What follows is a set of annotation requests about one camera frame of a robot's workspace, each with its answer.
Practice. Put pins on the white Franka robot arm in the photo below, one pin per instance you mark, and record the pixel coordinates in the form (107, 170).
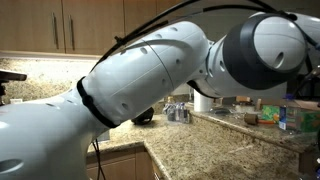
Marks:
(150, 73)

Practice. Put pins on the dark jar cork lid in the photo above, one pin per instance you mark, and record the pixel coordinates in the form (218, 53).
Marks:
(170, 99)

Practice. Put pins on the small wrapped water bottle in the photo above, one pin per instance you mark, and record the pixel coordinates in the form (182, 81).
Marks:
(182, 113)
(170, 113)

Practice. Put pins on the black round appliance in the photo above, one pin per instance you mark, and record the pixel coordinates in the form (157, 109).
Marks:
(145, 117)

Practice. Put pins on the white paper towel roll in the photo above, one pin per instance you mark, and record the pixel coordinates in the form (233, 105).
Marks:
(201, 103)

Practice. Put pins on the clear plastic container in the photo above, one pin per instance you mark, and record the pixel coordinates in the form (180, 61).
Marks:
(222, 110)

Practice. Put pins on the small grey panel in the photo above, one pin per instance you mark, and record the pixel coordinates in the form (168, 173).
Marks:
(105, 136)

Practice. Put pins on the wooden chair back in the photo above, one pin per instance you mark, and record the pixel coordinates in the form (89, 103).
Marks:
(242, 99)

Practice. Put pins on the wooden lower cabinet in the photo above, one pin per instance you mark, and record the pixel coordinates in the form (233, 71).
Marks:
(126, 166)

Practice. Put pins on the wooden cabinet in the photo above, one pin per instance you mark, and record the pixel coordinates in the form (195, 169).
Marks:
(126, 166)
(26, 26)

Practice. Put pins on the clear Fiji water bottle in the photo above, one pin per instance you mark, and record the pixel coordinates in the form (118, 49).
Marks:
(288, 116)

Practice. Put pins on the flat screen television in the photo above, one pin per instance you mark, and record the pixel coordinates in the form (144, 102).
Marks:
(301, 90)

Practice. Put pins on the wooden dining table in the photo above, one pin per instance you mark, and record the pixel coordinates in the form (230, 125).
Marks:
(305, 104)

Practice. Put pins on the wooden upper cabinet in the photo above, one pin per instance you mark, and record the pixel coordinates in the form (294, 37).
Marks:
(26, 26)

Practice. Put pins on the black coffee machine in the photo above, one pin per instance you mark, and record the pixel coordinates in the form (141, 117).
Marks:
(10, 76)

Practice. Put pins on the green cardboard box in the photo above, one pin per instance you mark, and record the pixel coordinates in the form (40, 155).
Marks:
(310, 121)

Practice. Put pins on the wide white wall outlet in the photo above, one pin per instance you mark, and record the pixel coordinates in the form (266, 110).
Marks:
(16, 100)

